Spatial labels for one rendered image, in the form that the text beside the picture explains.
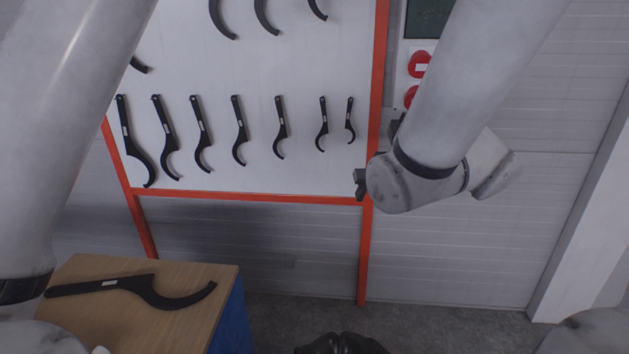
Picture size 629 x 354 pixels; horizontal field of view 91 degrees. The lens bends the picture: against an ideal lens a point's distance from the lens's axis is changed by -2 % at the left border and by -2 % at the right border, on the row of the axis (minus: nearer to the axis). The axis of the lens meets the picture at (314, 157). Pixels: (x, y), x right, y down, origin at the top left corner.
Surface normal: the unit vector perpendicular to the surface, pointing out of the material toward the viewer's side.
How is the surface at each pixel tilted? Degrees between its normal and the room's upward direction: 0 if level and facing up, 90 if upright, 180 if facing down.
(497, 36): 105
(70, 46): 69
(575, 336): 11
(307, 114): 90
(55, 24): 61
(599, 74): 90
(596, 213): 90
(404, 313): 0
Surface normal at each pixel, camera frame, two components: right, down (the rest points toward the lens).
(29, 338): 0.12, -0.91
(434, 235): -0.11, 0.46
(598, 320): -0.15, -0.91
